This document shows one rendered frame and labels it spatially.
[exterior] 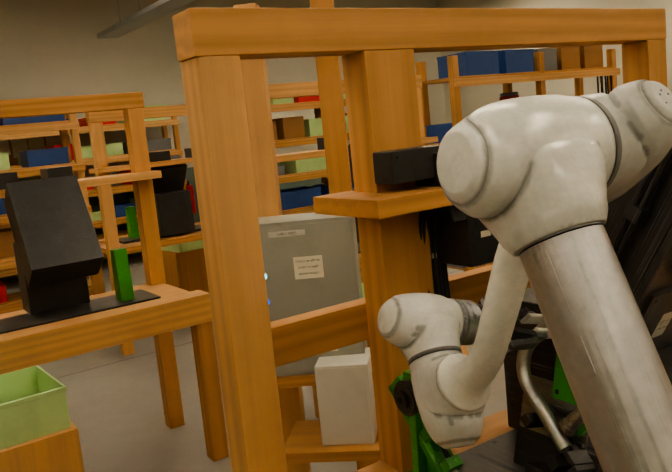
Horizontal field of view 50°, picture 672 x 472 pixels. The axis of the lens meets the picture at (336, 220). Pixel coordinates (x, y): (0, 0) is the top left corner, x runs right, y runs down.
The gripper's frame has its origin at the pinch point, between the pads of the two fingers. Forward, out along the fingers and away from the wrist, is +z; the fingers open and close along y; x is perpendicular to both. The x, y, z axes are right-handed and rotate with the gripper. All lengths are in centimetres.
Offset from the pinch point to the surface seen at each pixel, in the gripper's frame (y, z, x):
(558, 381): -10.2, 4.5, 5.7
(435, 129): 378, 312, 217
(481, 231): 23.1, -6.9, -3.1
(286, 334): 16, -43, 30
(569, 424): -20.0, 1.0, 5.8
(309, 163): 553, 342, 432
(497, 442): -10.1, 10.4, 34.3
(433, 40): 61, -19, -25
